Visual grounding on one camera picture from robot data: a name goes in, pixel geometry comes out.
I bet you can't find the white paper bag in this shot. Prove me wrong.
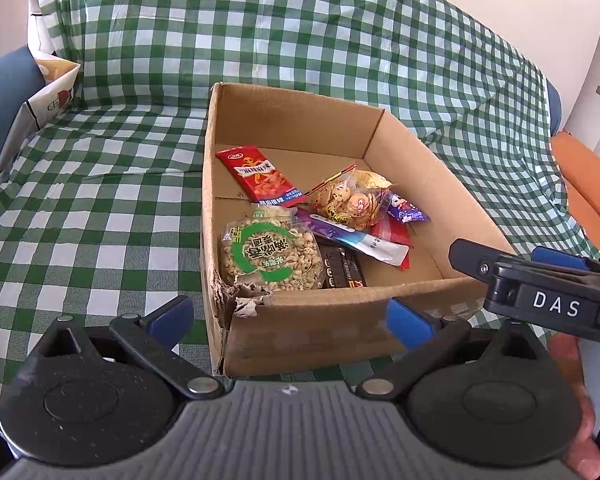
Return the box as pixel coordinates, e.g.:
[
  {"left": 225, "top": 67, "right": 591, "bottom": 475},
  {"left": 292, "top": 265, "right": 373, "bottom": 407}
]
[{"left": 2, "top": 55, "right": 82, "bottom": 181}]

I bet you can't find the small purple snack packet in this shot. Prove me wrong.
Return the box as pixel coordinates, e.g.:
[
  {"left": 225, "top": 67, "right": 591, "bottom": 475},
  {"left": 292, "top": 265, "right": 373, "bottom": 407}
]
[{"left": 384, "top": 191, "right": 430, "bottom": 223}]

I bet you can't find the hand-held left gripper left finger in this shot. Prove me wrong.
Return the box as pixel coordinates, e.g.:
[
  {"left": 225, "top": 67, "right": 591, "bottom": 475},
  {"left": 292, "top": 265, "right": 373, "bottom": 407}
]
[{"left": 35, "top": 296, "right": 223, "bottom": 401}]

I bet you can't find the person's right hand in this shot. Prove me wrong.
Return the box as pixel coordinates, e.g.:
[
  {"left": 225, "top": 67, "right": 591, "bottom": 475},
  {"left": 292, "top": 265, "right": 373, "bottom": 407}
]
[{"left": 547, "top": 332, "right": 600, "bottom": 480}]

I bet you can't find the orange cushion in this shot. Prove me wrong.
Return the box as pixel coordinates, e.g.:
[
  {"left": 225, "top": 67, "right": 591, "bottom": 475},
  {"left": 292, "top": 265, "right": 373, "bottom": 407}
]
[{"left": 550, "top": 131, "right": 600, "bottom": 251}]

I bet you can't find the brown cardboard box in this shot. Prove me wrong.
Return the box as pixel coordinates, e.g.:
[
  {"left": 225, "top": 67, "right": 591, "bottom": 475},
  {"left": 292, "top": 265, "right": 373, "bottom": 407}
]
[{"left": 200, "top": 81, "right": 518, "bottom": 378}]

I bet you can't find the black snack packet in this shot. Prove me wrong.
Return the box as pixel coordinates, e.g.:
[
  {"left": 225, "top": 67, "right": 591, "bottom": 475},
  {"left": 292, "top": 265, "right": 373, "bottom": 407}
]
[{"left": 316, "top": 240, "right": 368, "bottom": 290}]

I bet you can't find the green checked cloth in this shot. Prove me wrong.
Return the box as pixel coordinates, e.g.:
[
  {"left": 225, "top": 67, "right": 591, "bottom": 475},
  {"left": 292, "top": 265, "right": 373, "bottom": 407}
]
[{"left": 0, "top": 0, "right": 600, "bottom": 431}]

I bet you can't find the clear biscuit snack packet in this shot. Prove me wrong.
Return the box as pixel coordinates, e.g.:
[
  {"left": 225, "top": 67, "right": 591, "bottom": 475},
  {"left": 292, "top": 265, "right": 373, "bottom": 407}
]
[{"left": 307, "top": 162, "right": 396, "bottom": 231}]

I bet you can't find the red striped snack packet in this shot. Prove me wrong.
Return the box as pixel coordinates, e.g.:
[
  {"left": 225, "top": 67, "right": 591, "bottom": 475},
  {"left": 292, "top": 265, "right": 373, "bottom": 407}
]
[{"left": 367, "top": 217, "right": 415, "bottom": 271}]

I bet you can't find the puffed grain snack packet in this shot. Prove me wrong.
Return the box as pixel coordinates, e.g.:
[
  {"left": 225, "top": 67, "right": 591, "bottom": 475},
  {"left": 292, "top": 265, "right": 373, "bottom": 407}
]
[{"left": 219, "top": 204, "right": 326, "bottom": 293}]

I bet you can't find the purple and white snack packet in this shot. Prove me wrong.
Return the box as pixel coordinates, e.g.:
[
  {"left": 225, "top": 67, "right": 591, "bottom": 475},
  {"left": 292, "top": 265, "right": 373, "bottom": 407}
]
[{"left": 294, "top": 208, "right": 412, "bottom": 265}]

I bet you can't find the small yellow snack packet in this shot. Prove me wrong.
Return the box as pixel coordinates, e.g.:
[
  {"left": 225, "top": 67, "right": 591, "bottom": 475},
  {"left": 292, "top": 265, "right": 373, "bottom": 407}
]
[{"left": 355, "top": 169, "right": 397, "bottom": 191}]

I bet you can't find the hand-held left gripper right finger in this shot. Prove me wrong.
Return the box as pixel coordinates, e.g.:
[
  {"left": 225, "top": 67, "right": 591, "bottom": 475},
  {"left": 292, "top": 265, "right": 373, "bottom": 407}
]
[{"left": 356, "top": 299, "right": 551, "bottom": 401}]

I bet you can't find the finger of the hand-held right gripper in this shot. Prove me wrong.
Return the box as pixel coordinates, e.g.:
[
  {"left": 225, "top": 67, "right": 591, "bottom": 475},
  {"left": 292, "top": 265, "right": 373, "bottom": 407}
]
[
  {"left": 450, "top": 239, "right": 600, "bottom": 346},
  {"left": 532, "top": 246, "right": 600, "bottom": 286}
]

